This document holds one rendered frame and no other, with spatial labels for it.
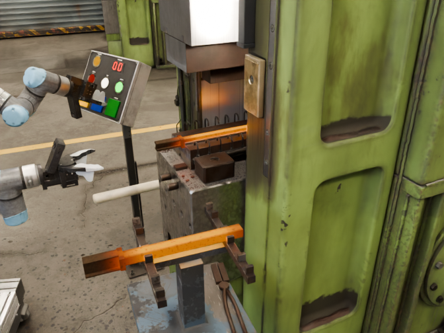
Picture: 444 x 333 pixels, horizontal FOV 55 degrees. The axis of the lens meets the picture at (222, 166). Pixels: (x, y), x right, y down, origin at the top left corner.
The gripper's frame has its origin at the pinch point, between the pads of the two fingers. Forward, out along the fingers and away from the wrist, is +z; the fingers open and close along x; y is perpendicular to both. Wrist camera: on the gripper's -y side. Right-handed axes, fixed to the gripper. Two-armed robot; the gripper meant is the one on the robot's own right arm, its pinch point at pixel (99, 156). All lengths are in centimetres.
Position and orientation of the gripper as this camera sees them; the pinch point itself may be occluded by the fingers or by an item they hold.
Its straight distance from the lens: 153.1
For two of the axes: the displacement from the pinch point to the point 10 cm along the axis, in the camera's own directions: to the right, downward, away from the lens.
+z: 9.0, -2.0, 3.8
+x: 4.3, 4.2, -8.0
